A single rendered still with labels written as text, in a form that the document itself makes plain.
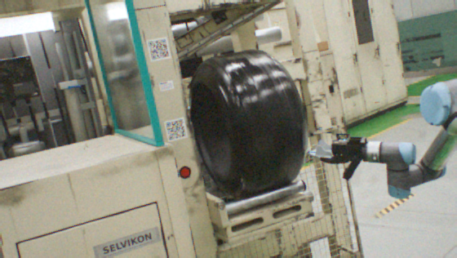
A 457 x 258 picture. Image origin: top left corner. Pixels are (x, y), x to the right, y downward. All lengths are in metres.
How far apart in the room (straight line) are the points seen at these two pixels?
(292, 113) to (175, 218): 0.76
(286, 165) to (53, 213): 0.97
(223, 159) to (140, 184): 1.11
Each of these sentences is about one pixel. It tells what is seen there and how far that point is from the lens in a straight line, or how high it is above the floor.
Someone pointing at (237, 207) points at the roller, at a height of 0.90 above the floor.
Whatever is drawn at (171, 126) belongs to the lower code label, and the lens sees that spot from 1.94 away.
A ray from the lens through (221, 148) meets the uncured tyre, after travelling 2.35.
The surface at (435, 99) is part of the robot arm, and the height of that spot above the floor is 1.21.
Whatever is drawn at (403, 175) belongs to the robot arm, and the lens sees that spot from 1.92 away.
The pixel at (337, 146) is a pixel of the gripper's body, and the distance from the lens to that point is 1.93.
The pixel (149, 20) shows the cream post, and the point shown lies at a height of 1.61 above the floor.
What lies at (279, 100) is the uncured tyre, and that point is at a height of 1.25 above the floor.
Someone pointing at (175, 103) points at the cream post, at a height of 1.31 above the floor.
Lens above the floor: 1.45
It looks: 7 degrees down
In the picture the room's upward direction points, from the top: 11 degrees counter-clockwise
